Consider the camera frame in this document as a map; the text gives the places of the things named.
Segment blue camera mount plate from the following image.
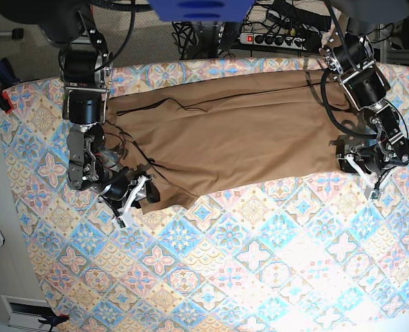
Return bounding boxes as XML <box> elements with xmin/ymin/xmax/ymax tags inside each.
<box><xmin>149</xmin><ymin>0</ymin><xmax>254</xmax><ymax>22</ymax></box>

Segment patterned tablecloth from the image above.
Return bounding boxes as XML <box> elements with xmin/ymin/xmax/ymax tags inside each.
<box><xmin>0</xmin><ymin>65</ymin><xmax>409</xmax><ymax>331</ymax></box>

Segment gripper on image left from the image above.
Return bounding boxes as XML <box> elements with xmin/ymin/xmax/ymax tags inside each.
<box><xmin>97</xmin><ymin>172</ymin><xmax>160</xmax><ymax>228</ymax></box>

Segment brown t-shirt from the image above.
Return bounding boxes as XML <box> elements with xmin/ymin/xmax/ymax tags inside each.
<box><xmin>104</xmin><ymin>67</ymin><xmax>371</xmax><ymax>214</ymax></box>

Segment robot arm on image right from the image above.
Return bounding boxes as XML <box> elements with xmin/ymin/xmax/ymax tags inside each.
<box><xmin>321</xmin><ymin>17</ymin><xmax>409</xmax><ymax>200</ymax></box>

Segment white power strip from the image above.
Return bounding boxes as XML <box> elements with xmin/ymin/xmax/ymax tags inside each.
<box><xmin>238</xmin><ymin>33</ymin><xmax>308</xmax><ymax>51</ymax></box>

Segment red and black clamp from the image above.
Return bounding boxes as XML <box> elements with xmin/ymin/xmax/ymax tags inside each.
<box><xmin>0</xmin><ymin>86</ymin><xmax>14</xmax><ymax>113</ymax></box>

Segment black orange clamp bottom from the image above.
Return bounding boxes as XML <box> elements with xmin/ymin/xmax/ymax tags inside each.
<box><xmin>38</xmin><ymin>308</ymin><xmax>70</xmax><ymax>331</ymax></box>

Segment white box with dark window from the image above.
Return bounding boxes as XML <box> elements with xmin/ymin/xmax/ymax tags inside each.
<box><xmin>1</xmin><ymin>294</ymin><xmax>55</xmax><ymax>331</ymax></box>

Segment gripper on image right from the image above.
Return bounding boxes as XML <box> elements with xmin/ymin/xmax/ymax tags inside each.
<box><xmin>335</xmin><ymin>138</ymin><xmax>409</xmax><ymax>200</ymax></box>

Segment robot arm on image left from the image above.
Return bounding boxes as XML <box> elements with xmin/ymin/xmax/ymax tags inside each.
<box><xmin>59</xmin><ymin>1</ymin><xmax>158</xmax><ymax>228</ymax></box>

